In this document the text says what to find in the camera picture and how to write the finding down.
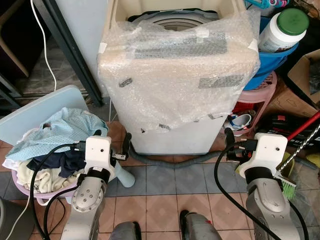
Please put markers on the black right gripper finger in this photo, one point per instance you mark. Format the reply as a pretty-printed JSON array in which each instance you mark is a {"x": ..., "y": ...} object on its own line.
[{"x": 229, "y": 138}]

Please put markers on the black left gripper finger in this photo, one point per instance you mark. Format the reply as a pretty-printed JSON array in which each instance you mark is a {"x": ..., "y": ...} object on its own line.
[
  {"x": 97, "y": 134},
  {"x": 128, "y": 142}
]

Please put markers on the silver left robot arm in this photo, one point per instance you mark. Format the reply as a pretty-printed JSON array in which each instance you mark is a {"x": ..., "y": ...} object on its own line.
[{"x": 87, "y": 200}]

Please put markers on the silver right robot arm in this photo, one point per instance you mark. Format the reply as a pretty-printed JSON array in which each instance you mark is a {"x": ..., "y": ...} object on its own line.
[{"x": 267, "y": 205}]

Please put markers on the beige top-load washing machine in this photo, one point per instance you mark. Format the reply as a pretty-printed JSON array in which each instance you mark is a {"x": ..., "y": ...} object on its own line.
[{"x": 170, "y": 142}]

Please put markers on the white sneaker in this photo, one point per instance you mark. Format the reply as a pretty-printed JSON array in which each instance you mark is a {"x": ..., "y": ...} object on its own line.
[{"x": 241, "y": 121}]

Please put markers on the light blue dotted garment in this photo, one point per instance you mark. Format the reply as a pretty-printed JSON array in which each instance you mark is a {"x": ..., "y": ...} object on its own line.
[{"x": 60, "y": 130}]

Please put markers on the black tool case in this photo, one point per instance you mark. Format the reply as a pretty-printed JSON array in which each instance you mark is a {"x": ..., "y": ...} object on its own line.
[{"x": 285, "y": 128}]

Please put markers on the navy blue garment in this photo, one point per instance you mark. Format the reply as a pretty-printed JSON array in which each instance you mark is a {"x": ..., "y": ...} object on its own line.
[{"x": 55, "y": 162}]

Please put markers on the pink plastic stool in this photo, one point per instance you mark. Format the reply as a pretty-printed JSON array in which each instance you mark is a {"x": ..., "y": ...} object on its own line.
[{"x": 263, "y": 87}]

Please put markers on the flat brown cardboard box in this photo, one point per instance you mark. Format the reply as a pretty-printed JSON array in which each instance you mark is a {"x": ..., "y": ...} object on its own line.
[{"x": 285, "y": 103}]

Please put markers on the light blue plastic chair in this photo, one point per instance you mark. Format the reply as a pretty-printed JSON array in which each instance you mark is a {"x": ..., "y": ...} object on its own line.
[{"x": 35, "y": 110}]

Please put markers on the cream white garment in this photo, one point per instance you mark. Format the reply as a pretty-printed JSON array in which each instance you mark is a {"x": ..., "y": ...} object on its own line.
[{"x": 40, "y": 177}]

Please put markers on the yellow-green plastic object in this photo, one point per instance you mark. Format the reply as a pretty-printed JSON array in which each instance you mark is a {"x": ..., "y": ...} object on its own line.
[{"x": 314, "y": 160}]

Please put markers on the grey left robot leg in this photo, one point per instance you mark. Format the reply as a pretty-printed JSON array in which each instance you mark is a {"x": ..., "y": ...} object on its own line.
[{"x": 125, "y": 231}]

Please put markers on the grey robot leg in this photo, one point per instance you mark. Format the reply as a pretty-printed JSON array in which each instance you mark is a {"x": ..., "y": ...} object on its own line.
[
  {"x": 200, "y": 227},
  {"x": 125, "y": 231}
]

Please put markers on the clear bubble wrap sheet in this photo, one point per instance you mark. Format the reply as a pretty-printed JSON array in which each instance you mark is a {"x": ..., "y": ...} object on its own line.
[{"x": 175, "y": 80}]

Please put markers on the blue plastic basin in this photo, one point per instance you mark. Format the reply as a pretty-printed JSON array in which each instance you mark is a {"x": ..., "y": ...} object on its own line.
[{"x": 265, "y": 67}]

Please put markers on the grey right robot leg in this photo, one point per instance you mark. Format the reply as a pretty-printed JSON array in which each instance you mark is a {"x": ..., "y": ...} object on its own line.
[{"x": 200, "y": 227}]

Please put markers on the lilac plastic laundry basket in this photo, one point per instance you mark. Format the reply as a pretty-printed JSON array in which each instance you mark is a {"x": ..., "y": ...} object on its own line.
[{"x": 30, "y": 192}]

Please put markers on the open brown cardboard box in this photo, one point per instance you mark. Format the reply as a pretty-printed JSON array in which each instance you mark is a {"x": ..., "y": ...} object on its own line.
[{"x": 300, "y": 72}]

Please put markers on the white bottle green lid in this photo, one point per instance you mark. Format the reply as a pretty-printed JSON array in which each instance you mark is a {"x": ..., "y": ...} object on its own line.
[{"x": 280, "y": 35}]

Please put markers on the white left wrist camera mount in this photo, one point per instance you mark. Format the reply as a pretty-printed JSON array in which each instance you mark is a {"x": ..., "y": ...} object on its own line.
[{"x": 97, "y": 152}]

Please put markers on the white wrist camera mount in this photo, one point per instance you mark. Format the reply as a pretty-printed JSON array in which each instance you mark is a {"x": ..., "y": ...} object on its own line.
[
  {"x": 97, "y": 152},
  {"x": 265, "y": 152}
]

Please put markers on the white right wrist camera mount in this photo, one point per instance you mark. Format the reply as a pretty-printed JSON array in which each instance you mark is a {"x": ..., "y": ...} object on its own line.
[{"x": 265, "y": 152}]

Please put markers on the dark metal door frame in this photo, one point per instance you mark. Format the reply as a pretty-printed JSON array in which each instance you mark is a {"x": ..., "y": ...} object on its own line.
[{"x": 70, "y": 50}]

